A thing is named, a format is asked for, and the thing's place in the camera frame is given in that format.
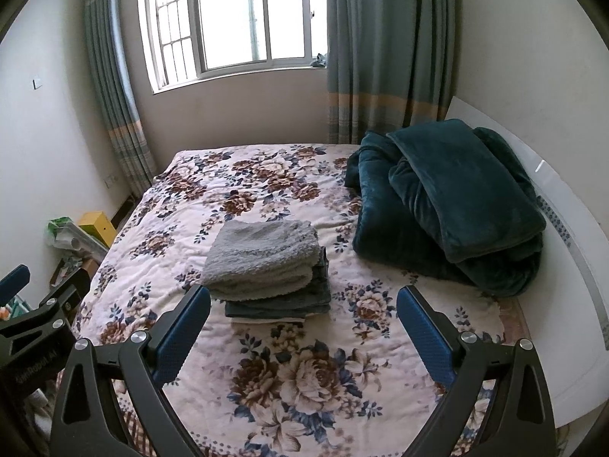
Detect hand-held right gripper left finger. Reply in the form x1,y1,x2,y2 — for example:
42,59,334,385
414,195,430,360
49,286,211,457

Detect floral printed blanket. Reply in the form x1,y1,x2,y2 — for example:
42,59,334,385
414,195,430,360
71,143,505,457

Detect green white plastic bag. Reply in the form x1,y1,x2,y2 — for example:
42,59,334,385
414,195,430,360
46,217,110,260

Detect yellow box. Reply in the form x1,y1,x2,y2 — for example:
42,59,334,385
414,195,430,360
77,211,117,248

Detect window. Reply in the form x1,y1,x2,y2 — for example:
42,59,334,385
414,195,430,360
137,0,329,95

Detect dark teal plush blanket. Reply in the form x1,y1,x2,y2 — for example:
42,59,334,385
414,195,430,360
345,119,547,298

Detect teal striped curtain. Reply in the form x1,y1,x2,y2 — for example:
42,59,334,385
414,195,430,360
83,0,158,201
326,0,455,146

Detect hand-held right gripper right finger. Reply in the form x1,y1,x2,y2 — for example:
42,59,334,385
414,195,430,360
396,284,556,457

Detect beige bed sheet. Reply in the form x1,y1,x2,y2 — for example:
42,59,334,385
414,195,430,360
492,295,529,344

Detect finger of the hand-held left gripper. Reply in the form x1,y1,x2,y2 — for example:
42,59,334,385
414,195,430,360
0,271,92,344
0,265,31,306

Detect grey fluffy pants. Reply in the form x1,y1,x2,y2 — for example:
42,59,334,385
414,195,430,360
202,220,320,302

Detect dark grey folded garment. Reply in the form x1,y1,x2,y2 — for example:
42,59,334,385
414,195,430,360
225,248,332,319

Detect white headboard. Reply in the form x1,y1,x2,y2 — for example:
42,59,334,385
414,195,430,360
445,96,609,429

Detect brown cardboard box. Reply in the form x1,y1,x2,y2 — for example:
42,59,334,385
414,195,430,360
50,257,98,291

